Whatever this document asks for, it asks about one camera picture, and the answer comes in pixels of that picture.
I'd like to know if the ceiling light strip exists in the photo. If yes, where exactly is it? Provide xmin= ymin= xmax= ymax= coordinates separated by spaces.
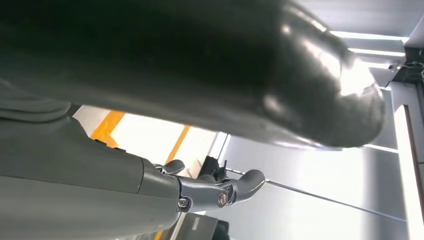
xmin=329 ymin=30 xmax=410 ymax=42

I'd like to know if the grey box white label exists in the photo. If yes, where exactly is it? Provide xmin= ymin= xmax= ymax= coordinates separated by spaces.
xmin=168 ymin=213 xmax=229 ymax=240

